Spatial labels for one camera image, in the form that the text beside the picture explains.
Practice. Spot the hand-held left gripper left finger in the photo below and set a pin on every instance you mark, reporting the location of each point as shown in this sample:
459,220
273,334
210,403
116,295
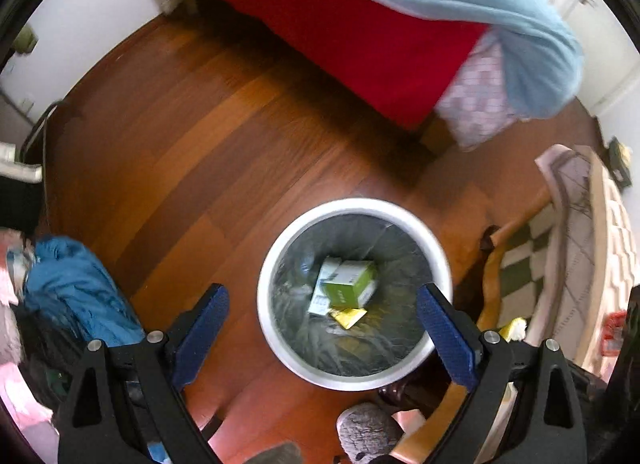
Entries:
202,329

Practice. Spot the pink checked pillow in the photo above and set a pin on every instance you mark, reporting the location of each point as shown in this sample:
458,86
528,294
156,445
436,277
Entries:
477,94

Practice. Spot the blue cloth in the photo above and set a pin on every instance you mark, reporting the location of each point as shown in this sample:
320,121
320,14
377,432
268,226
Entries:
75,289

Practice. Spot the bed with red sheet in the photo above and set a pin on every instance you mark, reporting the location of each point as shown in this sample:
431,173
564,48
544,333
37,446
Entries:
345,29

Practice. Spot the wooden chair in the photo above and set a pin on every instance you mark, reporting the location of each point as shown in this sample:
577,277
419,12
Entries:
492,264

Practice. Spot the white round trash bin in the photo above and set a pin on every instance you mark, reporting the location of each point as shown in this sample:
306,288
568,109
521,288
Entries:
355,294

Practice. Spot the grey fluffy slipper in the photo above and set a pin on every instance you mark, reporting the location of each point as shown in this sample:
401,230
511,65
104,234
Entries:
367,431

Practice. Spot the yellow paper packet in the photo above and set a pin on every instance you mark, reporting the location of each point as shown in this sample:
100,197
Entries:
349,316

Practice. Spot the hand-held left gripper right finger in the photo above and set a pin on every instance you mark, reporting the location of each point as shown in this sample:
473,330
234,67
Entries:
447,336

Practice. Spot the green and white carton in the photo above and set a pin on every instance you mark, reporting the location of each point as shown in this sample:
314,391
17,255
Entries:
345,284

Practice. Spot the green checked seat cushion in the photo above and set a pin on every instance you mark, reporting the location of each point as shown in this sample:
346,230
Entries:
525,259

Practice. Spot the pink cloth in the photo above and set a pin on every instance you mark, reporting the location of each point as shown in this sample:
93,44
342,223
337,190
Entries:
22,394

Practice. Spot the white patterned cloth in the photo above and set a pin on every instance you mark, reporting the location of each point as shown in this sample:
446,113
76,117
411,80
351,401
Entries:
575,244

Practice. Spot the light blue blanket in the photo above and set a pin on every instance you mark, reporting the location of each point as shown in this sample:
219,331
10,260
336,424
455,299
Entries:
480,9

